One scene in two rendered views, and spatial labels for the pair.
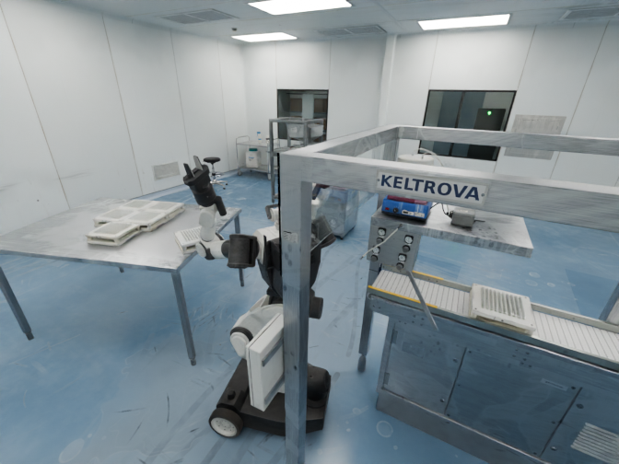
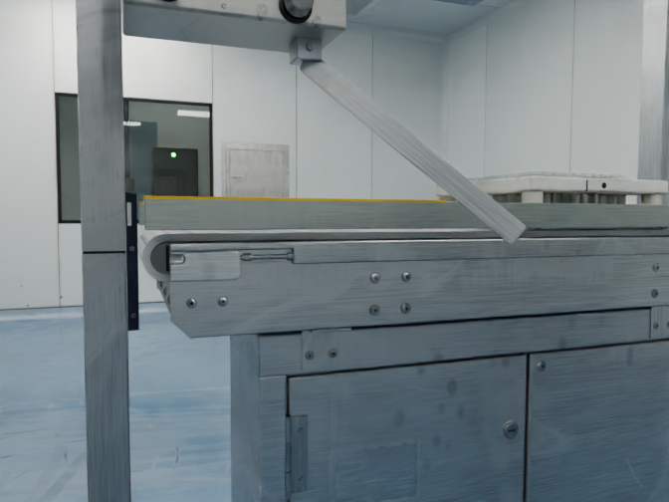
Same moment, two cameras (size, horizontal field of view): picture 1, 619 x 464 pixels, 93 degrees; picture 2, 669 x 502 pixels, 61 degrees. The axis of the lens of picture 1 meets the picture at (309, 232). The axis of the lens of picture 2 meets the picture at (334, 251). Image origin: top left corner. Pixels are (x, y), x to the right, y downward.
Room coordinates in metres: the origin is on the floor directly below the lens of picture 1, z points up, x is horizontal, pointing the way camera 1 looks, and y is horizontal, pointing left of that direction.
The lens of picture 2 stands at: (0.75, -0.02, 0.93)
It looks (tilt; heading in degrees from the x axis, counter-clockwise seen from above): 4 degrees down; 312
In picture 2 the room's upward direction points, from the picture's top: straight up
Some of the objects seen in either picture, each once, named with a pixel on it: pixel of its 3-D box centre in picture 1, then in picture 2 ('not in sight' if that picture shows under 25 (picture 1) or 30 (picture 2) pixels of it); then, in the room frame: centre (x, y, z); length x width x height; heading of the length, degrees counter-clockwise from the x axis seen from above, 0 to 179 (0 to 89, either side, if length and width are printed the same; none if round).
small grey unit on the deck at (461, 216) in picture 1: (461, 216); not in sight; (1.19, -0.66, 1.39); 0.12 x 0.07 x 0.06; 62
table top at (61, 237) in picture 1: (129, 226); not in sight; (2.18, 1.47, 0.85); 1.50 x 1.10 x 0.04; 82
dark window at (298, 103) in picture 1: (301, 116); not in sight; (7.25, 0.25, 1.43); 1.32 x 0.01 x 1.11; 63
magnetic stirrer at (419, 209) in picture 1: (407, 203); not in sight; (1.31, -0.46, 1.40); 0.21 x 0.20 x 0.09; 152
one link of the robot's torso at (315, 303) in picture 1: (296, 299); not in sight; (1.27, 0.06, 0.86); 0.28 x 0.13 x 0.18; 78
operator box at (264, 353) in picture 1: (271, 361); not in sight; (0.69, 0.11, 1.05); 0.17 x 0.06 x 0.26; 152
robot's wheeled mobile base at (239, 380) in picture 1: (279, 382); not in sight; (1.29, 0.17, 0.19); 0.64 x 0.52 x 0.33; 78
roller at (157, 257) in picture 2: not in sight; (160, 250); (1.39, -0.40, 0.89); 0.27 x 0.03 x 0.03; 152
